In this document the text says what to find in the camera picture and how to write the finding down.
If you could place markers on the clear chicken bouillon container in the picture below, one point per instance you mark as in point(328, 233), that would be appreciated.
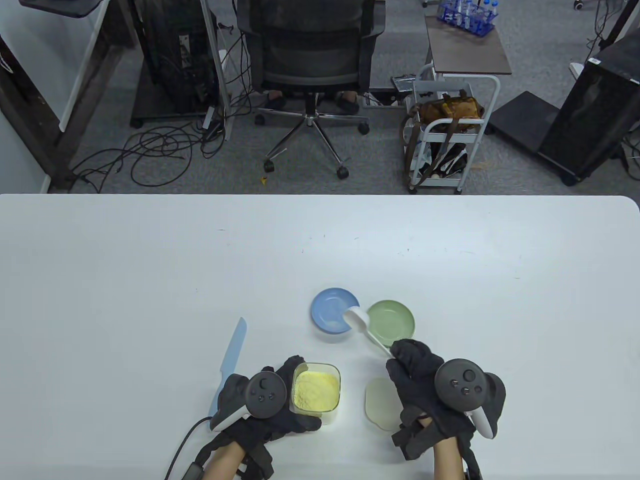
point(315, 390)

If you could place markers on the white desk with dark frame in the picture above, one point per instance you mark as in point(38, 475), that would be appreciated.
point(90, 100)

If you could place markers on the person's right hand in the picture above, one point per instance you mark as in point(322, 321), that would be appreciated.
point(415, 370)

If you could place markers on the white rolling cart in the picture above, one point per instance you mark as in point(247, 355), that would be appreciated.
point(435, 183)

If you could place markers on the person's right forearm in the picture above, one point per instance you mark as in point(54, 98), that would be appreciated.
point(447, 462)

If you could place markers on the small blue dish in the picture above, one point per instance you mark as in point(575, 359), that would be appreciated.
point(330, 310)

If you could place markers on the black and white controller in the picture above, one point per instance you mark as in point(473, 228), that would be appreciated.
point(460, 382)
point(264, 392)

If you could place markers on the black computer tower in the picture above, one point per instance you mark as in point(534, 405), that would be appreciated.
point(165, 50)

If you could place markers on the black glossy computer case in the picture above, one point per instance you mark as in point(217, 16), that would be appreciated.
point(590, 115)

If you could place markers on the white metal desk leg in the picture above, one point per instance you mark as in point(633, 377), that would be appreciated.
point(220, 75)

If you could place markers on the black mesh office chair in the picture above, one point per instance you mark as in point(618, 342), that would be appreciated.
point(310, 65)

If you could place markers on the brown leather bag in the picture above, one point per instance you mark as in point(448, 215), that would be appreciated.
point(450, 107)

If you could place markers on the cream container lid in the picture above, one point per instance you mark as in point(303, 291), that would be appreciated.
point(380, 405)

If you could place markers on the white stand foot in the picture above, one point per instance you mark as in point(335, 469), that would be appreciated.
point(576, 70)

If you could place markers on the black flat base plate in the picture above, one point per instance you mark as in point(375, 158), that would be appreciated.
point(525, 117)

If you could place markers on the small green dish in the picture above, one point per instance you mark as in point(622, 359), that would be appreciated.
point(395, 320)

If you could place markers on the grey forearm sensor box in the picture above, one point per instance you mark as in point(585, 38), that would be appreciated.
point(193, 472)

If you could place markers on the white plastic coffee spoon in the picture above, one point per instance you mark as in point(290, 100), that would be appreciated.
point(356, 319)

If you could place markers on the person's left hand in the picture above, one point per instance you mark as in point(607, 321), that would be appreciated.
point(280, 425)

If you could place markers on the person's left forearm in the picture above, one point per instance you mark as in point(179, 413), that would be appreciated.
point(222, 465)

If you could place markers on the light blue plastic knife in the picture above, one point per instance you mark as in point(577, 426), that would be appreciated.
point(235, 350)

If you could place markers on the blue test tube rack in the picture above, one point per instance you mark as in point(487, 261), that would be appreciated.
point(467, 22)

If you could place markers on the black and white bag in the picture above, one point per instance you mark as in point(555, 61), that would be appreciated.
point(450, 162)

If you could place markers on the brown side table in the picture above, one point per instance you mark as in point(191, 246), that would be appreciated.
point(465, 50)

